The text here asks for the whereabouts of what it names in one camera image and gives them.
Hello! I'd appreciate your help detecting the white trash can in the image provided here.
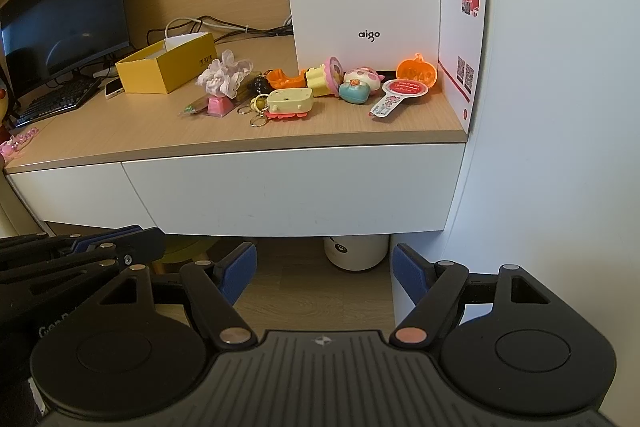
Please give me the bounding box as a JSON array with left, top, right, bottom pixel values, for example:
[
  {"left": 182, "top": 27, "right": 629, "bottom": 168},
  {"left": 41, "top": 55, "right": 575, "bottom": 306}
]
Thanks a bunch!
[{"left": 323, "top": 234, "right": 391, "bottom": 272}]

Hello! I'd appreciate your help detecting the yellow cardboard box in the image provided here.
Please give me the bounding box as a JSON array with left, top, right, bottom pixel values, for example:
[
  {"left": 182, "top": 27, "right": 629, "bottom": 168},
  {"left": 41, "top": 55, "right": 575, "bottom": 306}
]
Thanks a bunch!
[{"left": 115, "top": 32, "right": 218, "bottom": 95}]

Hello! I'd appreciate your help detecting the black computer monitor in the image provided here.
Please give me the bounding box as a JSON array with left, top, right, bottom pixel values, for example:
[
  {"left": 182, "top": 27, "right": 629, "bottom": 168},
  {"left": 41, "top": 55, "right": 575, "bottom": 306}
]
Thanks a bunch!
[{"left": 0, "top": 0, "right": 132, "bottom": 100}]

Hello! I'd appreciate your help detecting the black cable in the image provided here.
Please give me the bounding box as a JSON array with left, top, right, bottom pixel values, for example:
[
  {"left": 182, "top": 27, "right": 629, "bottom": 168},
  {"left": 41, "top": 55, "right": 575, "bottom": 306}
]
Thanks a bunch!
[{"left": 146, "top": 14, "right": 293, "bottom": 45}]

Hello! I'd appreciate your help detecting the pink plastic toy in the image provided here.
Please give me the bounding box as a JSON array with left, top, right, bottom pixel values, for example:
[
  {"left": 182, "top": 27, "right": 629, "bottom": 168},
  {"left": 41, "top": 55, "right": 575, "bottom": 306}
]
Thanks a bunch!
[{"left": 0, "top": 127, "right": 41, "bottom": 158}]

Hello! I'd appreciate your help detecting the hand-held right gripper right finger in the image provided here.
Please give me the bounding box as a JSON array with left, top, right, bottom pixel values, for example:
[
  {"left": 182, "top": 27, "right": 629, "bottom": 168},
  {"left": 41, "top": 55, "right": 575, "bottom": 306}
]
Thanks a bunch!
[{"left": 389, "top": 243, "right": 548, "bottom": 350}]

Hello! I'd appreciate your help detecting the black keyboard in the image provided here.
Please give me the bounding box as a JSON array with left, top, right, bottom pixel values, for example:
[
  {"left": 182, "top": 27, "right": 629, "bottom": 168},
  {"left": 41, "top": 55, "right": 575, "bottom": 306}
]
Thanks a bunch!
[{"left": 12, "top": 77, "right": 103, "bottom": 128}]

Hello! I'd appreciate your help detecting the narrow white drawer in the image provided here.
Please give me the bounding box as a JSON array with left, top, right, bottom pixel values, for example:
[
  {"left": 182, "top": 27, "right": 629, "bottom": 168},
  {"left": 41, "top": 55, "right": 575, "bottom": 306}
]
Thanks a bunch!
[{"left": 5, "top": 161, "right": 161, "bottom": 230}]

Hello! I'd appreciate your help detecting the white pink squishy toy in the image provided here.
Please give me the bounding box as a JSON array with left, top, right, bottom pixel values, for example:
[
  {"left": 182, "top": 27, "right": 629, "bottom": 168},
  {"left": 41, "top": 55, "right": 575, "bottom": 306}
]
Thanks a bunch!
[{"left": 344, "top": 66, "right": 385, "bottom": 90}]

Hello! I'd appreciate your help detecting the orange plastic toy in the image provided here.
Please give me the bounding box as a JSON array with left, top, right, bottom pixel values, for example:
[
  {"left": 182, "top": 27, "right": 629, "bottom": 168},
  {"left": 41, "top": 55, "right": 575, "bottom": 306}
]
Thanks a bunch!
[{"left": 265, "top": 68, "right": 307, "bottom": 90}]

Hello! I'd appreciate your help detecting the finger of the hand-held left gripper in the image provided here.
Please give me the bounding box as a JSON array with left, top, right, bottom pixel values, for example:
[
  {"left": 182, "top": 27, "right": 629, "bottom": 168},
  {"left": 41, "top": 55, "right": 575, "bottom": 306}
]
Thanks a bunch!
[
  {"left": 0, "top": 257, "right": 125, "bottom": 294},
  {"left": 0, "top": 226, "right": 166, "bottom": 265}
]

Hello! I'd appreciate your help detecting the cream toy with pink base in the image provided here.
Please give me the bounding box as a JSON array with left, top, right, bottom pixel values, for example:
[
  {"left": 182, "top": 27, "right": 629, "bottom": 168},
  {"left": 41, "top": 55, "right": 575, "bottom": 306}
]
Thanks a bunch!
[{"left": 263, "top": 87, "right": 315, "bottom": 120}]

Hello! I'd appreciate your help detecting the blue heart case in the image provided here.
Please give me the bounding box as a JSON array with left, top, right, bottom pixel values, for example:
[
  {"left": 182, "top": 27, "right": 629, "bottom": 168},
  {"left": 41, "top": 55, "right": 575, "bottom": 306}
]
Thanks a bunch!
[{"left": 338, "top": 79, "right": 373, "bottom": 105}]

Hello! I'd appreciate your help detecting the wide white drawer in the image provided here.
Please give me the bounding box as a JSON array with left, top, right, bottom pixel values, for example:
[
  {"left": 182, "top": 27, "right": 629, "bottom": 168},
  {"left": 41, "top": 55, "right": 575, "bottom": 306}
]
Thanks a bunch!
[{"left": 121, "top": 143, "right": 467, "bottom": 238}]

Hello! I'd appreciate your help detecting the orange pumpkin ornament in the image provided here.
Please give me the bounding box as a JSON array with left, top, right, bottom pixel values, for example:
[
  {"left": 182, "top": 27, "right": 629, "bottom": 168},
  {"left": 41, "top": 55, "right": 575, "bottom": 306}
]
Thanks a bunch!
[{"left": 396, "top": 52, "right": 440, "bottom": 88}]

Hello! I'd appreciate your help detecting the pink block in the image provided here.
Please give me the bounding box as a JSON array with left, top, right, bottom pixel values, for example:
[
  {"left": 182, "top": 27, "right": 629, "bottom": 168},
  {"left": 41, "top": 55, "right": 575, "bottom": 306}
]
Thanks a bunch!
[{"left": 206, "top": 94, "right": 237, "bottom": 118}]

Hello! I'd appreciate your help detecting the red white paddle tag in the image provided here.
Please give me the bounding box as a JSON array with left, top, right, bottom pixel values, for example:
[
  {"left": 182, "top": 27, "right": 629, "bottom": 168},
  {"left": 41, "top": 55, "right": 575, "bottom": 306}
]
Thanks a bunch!
[{"left": 370, "top": 79, "right": 432, "bottom": 120}]

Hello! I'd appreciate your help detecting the yellow cupcake toy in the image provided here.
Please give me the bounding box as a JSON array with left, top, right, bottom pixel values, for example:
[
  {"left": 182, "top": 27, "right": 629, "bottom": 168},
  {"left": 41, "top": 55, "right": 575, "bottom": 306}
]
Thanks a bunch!
[{"left": 305, "top": 56, "right": 347, "bottom": 98}]

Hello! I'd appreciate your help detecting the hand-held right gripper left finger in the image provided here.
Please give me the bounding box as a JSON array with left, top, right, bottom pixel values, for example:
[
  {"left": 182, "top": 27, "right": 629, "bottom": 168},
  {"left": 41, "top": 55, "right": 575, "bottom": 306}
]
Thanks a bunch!
[{"left": 97, "top": 242, "right": 258, "bottom": 350}]

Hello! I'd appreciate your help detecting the white card with red print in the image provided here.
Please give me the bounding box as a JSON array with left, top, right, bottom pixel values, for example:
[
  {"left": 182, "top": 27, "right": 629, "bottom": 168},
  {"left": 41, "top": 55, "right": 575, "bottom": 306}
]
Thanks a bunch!
[{"left": 437, "top": 0, "right": 496, "bottom": 135}]

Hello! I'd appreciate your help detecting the white cable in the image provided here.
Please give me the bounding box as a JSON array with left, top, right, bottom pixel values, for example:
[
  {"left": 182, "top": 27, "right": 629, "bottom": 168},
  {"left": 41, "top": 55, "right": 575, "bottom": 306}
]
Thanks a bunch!
[{"left": 164, "top": 16, "right": 293, "bottom": 40}]

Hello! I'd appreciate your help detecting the green stool with wooden legs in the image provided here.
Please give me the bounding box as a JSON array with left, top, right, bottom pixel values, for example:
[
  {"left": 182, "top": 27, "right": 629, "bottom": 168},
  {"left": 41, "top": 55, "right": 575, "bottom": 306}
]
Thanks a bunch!
[{"left": 155, "top": 234, "right": 236, "bottom": 278}]

